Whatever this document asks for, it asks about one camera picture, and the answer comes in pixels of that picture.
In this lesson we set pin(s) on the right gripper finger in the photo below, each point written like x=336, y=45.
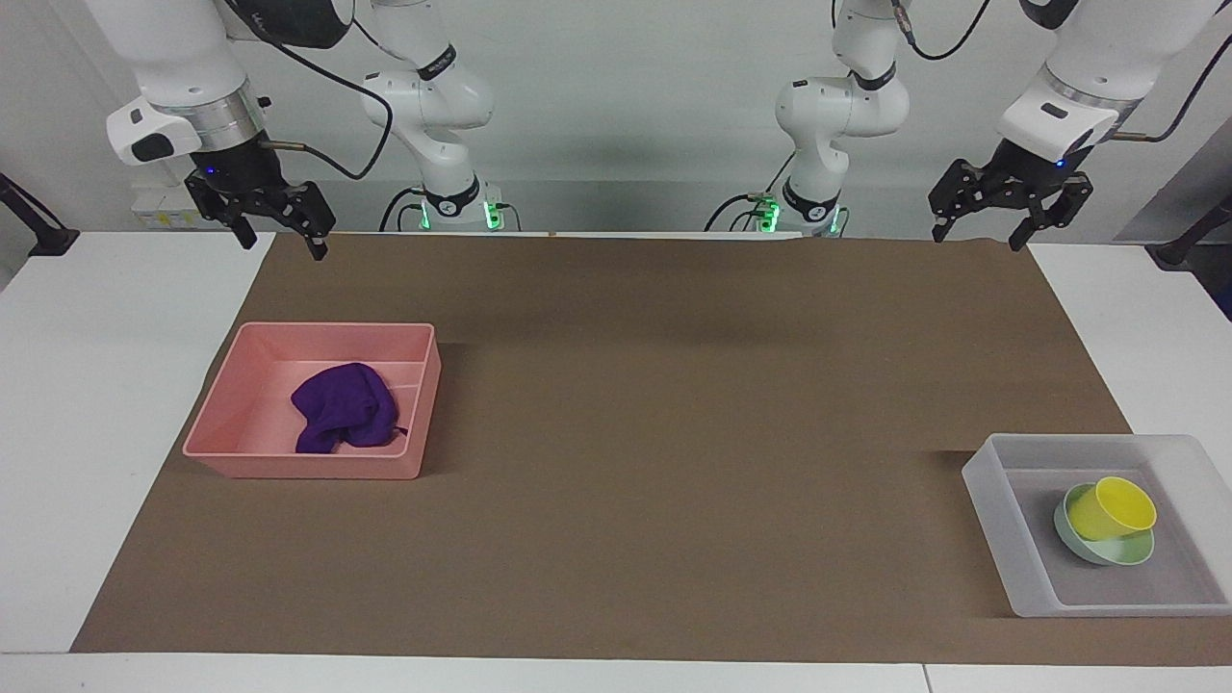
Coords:
x=231, y=214
x=310, y=214

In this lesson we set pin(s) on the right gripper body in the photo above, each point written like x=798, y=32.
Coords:
x=236, y=168

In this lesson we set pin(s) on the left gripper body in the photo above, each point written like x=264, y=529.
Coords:
x=1035, y=168

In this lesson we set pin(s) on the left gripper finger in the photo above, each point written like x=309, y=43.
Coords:
x=962, y=188
x=1059, y=202

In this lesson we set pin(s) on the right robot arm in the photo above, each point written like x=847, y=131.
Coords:
x=173, y=48

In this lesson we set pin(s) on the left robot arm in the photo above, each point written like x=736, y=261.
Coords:
x=837, y=106

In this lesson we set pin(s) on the pink plastic box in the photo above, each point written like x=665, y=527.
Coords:
x=241, y=438

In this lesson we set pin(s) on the translucent white plastic box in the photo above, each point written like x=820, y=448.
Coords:
x=1001, y=520

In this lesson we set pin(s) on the black stand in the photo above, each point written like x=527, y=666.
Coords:
x=1189, y=241
x=38, y=226

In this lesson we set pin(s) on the purple cloth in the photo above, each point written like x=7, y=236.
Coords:
x=342, y=409

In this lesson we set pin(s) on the yellow plastic cup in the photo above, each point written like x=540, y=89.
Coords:
x=1116, y=510

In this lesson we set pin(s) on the pale green bowl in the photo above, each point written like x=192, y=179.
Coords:
x=1107, y=551

